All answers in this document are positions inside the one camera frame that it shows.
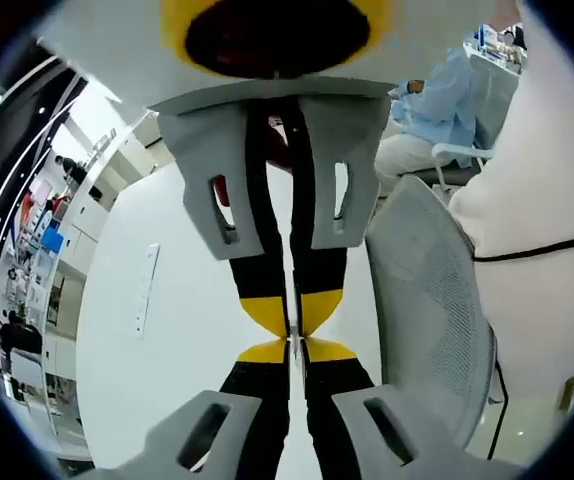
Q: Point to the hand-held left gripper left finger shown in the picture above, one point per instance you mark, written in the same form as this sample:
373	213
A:
262	415

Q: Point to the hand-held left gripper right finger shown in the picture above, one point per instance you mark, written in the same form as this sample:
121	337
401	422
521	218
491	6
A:
337	415

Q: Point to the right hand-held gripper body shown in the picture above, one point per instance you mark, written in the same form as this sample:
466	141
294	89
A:
117	50

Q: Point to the single clear food bag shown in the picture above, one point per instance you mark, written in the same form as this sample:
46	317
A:
295	342

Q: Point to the white power strip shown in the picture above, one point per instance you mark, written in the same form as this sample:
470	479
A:
146	290

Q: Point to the grey mesh office chair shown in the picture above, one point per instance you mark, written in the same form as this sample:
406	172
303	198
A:
427	310

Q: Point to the white counter with cabinets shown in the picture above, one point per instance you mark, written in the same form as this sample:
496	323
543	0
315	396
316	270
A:
92	220

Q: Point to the blue plastic bin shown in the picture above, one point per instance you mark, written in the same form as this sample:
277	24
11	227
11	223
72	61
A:
52	236

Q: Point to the white armrest chair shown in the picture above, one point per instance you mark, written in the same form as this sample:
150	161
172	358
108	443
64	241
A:
487	100

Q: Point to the person's white shirt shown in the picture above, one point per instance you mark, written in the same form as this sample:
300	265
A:
542	175

